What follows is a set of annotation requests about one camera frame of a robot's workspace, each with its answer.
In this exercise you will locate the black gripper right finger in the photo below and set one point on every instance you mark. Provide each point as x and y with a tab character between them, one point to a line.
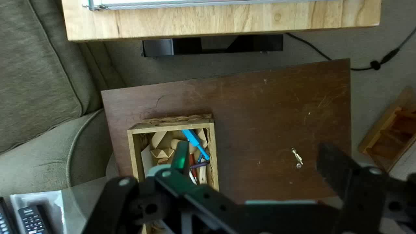
338	169

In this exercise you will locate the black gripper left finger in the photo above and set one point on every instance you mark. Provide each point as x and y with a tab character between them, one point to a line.
180	156

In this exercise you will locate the woven wicker basket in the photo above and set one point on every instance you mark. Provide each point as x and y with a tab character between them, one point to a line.
173	124

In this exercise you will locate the black Sony remote control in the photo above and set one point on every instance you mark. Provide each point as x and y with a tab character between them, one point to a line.
33	219

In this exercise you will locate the blue pen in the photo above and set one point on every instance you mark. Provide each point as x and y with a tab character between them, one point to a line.
195	141

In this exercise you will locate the small metal bolt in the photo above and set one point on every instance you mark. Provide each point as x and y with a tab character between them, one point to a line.
297	158

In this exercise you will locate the wooden compartment box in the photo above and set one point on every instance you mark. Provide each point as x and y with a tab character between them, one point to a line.
390	134

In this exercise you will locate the dark wooden side table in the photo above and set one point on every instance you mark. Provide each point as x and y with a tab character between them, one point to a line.
268	121

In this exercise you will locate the clear plastic bag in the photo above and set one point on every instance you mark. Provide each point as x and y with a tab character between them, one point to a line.
54	203

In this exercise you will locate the grey beige sofa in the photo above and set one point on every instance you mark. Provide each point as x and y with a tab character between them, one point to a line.
34	65

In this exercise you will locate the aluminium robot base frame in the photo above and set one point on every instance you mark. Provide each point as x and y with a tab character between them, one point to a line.
173	3

